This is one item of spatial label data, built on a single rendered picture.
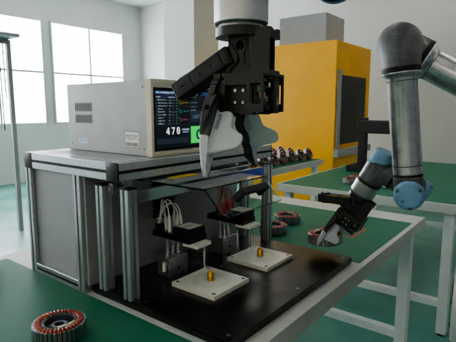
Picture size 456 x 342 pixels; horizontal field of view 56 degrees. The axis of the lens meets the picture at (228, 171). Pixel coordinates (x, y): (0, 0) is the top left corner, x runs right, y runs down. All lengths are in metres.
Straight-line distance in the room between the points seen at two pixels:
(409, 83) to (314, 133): 3.69
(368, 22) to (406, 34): 5.48
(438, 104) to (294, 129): 2.17
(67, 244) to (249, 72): 0.87
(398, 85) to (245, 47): 0.64
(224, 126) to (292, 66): 4.42
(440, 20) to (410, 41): 5.22
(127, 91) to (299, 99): 3.82
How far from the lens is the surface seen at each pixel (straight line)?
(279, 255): 1.39
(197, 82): 0.62
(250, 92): 0.58
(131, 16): 9.47
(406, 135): 1.17
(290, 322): 1.07
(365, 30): 6.68
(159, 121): 1.16
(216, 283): 1.17
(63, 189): 1.27
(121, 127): 1.24
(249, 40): 0.60
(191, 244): 1.17
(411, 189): 1.17
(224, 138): 0.56
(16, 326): 1.15
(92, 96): 1.34
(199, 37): 5.29
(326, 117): 4.76
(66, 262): 1.33
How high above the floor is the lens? 1.24
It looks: 8 degrees down
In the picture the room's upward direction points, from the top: straight up
